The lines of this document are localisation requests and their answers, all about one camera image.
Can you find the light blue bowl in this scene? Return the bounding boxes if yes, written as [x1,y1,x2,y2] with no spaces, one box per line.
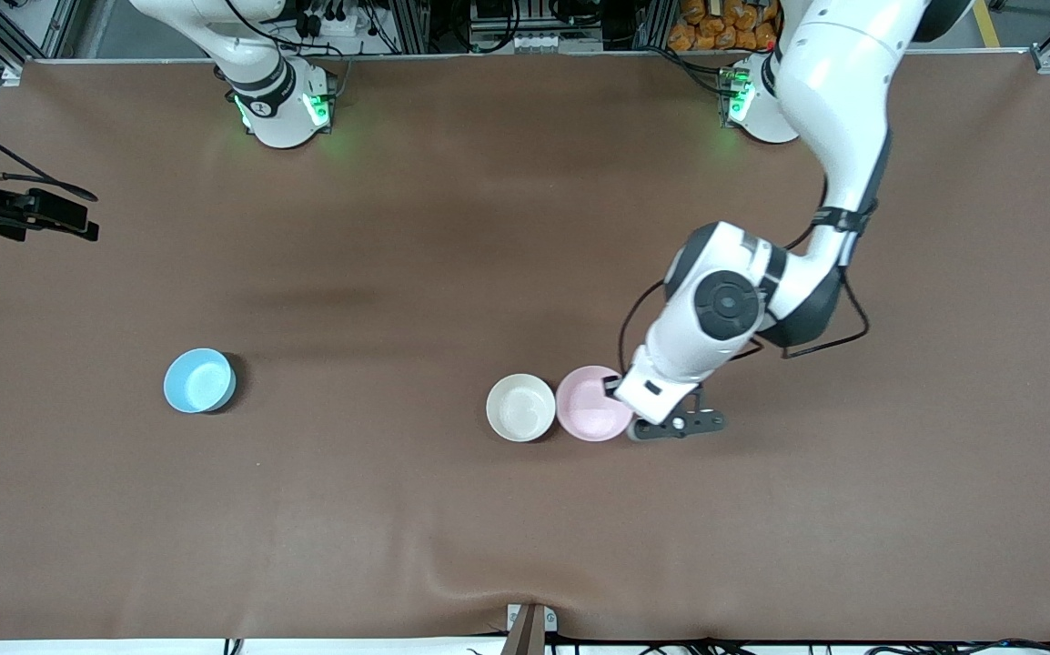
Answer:
[163,348,237,415]

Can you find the white bowl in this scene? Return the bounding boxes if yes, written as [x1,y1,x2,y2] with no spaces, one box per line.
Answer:
[486,373,558,444]

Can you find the orange snack bags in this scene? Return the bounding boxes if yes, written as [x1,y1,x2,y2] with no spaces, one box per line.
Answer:
[668,0,782,53]

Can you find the pink bowl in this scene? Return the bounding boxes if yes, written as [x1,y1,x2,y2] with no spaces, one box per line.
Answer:
[556,365,635,443]

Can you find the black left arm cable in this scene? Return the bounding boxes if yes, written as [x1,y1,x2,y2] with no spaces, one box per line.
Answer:
[618,173,872,374]

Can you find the brown table mat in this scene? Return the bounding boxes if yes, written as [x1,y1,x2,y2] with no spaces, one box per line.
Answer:
[0,53,1050,642]

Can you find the white power strip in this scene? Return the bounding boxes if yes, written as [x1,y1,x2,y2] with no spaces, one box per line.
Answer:
[293,0,371,39]

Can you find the metal table edge clamp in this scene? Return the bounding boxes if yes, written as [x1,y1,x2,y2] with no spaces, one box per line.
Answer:
[505,602,559,655]

